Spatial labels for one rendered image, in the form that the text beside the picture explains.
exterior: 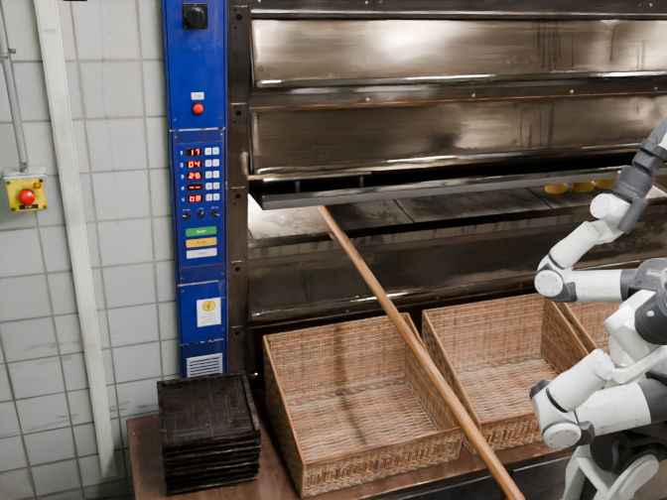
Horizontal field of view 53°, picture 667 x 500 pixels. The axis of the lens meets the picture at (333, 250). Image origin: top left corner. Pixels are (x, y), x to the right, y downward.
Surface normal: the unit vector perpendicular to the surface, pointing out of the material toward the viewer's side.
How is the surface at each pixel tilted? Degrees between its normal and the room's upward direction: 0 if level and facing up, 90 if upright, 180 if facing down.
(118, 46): 90
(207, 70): 90
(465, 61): 70
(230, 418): 0
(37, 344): 90
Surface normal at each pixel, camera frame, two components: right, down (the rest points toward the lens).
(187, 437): 0.07, -0.86
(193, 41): 0.33, 0.51
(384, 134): 0.33, 0.18
